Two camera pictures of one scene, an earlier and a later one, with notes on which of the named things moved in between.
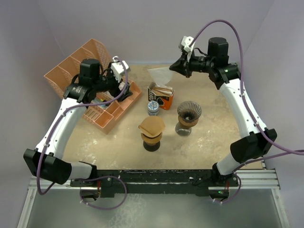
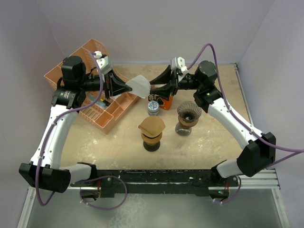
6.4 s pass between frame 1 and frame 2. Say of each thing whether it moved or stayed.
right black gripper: moved
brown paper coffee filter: stayed
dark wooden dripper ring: stayed
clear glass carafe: stayed
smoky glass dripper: stayed
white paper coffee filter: moved
